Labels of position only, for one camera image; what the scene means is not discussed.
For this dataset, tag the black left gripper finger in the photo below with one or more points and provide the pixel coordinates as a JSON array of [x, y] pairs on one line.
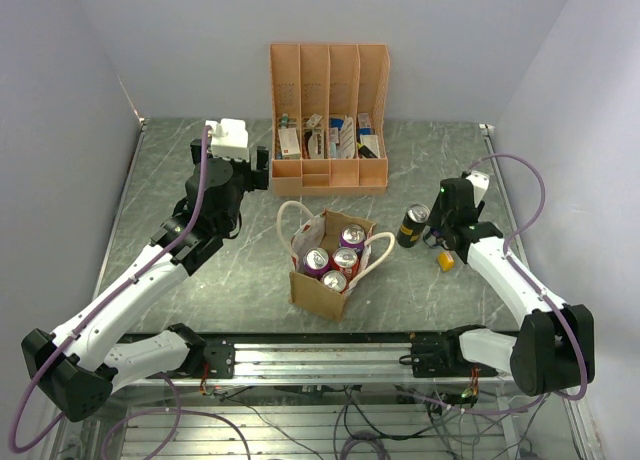
[[259, 179], [262, 158]]

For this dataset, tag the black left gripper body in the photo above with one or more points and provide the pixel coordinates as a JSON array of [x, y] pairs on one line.
[[242, 172]]

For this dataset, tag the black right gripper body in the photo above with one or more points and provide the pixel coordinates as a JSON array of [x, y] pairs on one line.
[[437, 219]]

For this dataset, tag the black yellow beverage can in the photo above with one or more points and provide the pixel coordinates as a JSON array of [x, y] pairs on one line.
[[412, 226]]

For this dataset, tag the brown canvas bag white handles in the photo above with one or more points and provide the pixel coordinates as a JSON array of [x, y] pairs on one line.
[[325, 231]]

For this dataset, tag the purple soda can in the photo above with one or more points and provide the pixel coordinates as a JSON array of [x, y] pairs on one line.
[[353, 236], [316, 262]]

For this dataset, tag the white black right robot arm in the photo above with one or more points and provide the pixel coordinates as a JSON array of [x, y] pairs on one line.
[[553, 350]]

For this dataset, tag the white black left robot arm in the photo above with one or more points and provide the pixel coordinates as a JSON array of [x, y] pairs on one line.
[[82, 362]]

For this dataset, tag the white red box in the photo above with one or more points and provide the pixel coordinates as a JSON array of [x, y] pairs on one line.
[[289, 143]]

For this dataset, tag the small yellow block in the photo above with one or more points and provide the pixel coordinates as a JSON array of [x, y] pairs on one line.
[[445, 261]]

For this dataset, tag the white blue packet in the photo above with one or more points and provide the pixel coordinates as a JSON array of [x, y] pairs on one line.
[[342, 139]]

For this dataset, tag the orange plastic file organizer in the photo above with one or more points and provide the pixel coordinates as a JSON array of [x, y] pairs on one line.
[[335, 81]]

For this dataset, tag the white box black item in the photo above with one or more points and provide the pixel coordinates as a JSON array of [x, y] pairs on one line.
[[368, 143]]

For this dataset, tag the red cola can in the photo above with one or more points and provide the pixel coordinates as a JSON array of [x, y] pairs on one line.
[[346, 261]]

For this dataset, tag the silver top red can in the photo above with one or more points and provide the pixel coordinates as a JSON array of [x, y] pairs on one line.
[[335, 281]]

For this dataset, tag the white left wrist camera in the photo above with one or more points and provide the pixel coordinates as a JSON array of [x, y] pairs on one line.
[[228, 138]]

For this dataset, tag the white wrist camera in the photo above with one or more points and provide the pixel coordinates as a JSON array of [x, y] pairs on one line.
[[480, 182], [228, 138]]

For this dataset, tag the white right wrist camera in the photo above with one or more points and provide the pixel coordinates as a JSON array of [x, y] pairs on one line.
[[480, 182]]

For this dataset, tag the aluminium frame rail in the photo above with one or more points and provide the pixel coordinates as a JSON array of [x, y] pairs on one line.
[[292, 359]]

